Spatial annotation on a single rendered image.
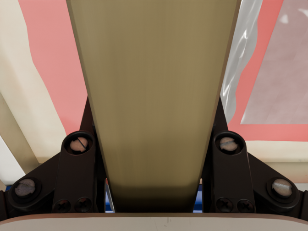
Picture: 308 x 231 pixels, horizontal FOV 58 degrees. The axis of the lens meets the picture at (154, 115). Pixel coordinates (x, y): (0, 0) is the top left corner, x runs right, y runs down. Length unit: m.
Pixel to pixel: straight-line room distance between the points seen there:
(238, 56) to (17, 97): 0.24
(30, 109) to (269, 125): 0.29
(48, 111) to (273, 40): 0.25
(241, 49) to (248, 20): 0.03
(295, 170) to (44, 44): 0.36
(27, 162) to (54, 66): 0.16
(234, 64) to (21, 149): 0.27
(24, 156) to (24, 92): 0.10
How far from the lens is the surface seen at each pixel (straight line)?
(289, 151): 0.43
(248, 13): 0.26
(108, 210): 0.42
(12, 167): 0.39
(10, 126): 0.36
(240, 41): 0.27
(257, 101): 0.33
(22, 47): 0.29
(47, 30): 0.27
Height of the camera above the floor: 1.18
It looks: 43 degrees down
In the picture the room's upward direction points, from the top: 179 degrees clockwise
